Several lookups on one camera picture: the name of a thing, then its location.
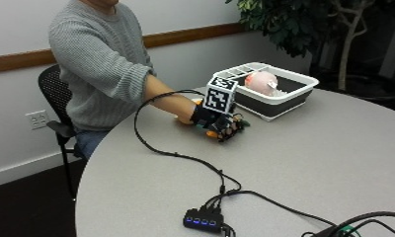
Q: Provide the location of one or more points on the white cube of black markers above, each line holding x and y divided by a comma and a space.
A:
221, 95

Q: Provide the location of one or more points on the white and black folding tub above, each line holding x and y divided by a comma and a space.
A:
285, 98

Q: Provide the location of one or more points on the pink plush toy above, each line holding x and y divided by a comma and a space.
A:
261, 82

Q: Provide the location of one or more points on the black hub with blue lights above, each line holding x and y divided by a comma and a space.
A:
204, 221

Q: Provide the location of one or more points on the green indoor tree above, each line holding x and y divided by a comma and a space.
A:
294, 23

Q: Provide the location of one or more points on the the person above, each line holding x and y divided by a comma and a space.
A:
101, 62

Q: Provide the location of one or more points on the black mesh office chair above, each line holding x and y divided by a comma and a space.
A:
57, 95

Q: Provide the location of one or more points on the white baseboard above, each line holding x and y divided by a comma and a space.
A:
22, 168

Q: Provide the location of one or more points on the white wall outlet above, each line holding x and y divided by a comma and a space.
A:
38, 119

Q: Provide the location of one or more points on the wooden wall rail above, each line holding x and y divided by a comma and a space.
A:
26, 60

